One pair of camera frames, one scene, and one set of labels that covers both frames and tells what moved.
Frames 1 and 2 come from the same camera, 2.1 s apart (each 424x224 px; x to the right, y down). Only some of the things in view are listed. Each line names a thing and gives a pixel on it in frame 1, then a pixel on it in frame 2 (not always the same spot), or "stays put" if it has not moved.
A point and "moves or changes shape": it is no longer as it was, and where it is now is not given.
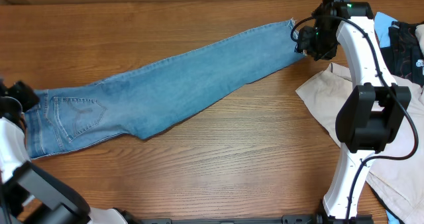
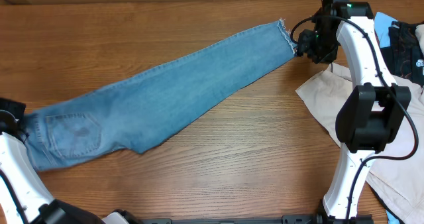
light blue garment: [382, 22] stays put
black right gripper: [303, 44] stays put
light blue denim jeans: [148, 101] moves or changes shape
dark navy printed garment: [403, 57] stays put
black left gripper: [18, 91] -> [17, 110]
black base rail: [294, 219] stays put
